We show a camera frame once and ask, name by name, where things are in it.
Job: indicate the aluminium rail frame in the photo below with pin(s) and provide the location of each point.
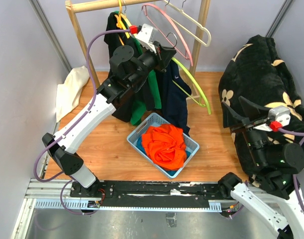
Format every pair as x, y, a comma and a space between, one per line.
56, 195

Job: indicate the light blue plastic basket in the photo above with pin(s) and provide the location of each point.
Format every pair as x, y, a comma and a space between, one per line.
155, 119

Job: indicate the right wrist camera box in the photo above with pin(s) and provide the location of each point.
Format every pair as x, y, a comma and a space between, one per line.
278, 117

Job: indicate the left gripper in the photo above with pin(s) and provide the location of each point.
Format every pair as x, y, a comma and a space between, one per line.
163, 56

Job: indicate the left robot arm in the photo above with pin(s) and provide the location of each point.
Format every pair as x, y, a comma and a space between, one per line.
129, 74

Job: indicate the wooden clothes rack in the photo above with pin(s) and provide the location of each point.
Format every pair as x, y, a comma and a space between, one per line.
202, 35

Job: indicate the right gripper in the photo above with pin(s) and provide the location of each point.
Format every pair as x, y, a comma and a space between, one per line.
238, 122

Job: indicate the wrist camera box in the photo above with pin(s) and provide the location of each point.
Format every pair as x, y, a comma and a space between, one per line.
278, 117
144, 36

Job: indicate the green t shirt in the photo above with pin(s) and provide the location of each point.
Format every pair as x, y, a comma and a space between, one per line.
154, 102

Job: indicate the black printed t shirt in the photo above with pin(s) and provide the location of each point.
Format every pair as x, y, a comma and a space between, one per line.
135, 108

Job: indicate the pink plastic hanger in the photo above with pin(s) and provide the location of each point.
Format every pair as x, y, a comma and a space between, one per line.
187, 55

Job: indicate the black floral blanket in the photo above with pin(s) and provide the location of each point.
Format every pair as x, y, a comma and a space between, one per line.
257, 73

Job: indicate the navy blue t shirt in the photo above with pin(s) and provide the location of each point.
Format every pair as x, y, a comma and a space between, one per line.
173, 94

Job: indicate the orange t shirt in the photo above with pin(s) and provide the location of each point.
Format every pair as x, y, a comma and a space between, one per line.
165, 146

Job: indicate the yellow hanger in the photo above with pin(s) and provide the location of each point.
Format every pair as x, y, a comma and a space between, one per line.
120, 19

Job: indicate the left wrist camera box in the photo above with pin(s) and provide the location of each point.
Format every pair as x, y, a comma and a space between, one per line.
144, 36

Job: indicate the lime green hanger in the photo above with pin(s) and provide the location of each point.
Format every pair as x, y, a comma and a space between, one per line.
194, 82

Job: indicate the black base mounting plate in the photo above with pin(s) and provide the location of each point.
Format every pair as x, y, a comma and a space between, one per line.
153, 194

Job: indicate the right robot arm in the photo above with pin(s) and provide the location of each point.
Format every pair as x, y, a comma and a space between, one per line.
280, 203

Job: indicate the cream white cloth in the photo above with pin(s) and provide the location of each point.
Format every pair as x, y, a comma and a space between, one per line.
69, 92

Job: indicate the teal blue t shirt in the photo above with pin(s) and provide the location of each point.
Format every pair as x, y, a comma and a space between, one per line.
141, 148

